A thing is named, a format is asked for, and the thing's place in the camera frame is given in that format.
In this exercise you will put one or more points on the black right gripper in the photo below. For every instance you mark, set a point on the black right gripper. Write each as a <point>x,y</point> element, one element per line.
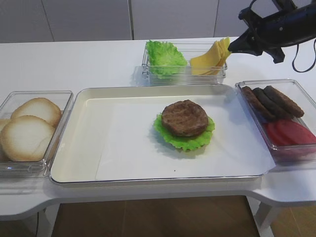
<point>288,27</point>

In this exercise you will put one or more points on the yellow cheese slice stack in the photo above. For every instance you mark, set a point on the yellow cheese slice stack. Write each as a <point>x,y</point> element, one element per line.
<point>203,65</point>

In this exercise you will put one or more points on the clear lettuce and cheese container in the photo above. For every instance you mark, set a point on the clear lettuce and cheese container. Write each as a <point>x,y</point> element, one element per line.
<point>189,49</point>

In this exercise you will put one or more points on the lettuce leaves in container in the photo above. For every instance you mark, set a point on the lettuce leaves in container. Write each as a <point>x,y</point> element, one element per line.
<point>164,59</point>

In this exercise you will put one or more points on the cooked patty on lettuce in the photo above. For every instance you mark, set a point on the cooked patty on lettuce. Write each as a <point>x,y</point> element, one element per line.
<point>184,119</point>

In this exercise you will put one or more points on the lettuce leaf under patty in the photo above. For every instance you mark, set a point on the lettuce leaf under patty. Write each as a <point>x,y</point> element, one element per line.
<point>185,143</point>

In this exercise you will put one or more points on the left patty in container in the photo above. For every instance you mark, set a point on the left patty in container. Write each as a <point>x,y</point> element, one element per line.
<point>256,104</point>

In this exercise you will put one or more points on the right patty in container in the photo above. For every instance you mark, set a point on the right patty in container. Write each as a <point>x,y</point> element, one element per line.
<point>283,101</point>

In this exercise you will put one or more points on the clear patty and tomato container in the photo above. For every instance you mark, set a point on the clear patty and tomato container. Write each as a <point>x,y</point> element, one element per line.
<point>294,91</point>

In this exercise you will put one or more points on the front tomato slice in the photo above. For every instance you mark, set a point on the front tomato slice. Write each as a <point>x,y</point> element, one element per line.
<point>287,133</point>

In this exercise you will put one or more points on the cream metal tray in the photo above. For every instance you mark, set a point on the cream metal tray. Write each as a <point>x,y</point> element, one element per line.
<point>80,149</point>

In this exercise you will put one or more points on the white paper sheet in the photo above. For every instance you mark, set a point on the white paper sheet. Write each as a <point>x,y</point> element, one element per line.
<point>133,150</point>

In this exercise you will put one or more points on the white table leg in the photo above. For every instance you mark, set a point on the white table leg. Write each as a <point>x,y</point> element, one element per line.
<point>260,212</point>
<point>46,221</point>

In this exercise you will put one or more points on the back bun half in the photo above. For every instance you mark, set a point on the back bun half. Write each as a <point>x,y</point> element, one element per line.
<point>41,108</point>

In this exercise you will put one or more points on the bun half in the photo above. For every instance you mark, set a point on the bun half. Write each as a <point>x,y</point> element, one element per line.
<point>26,138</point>
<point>3,123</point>
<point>41,108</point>

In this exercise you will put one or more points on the clear plastic bun container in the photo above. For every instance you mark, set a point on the clear plastic bun container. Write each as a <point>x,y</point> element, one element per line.
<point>29,169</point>

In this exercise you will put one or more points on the front bun half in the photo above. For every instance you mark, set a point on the front bun half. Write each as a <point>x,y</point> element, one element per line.
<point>26,138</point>

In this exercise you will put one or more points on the left bun half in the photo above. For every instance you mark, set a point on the left bun half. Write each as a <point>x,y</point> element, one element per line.
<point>3,123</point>

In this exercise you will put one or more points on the left white table leg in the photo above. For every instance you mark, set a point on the left white table leg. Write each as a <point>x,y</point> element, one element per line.
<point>46,221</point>

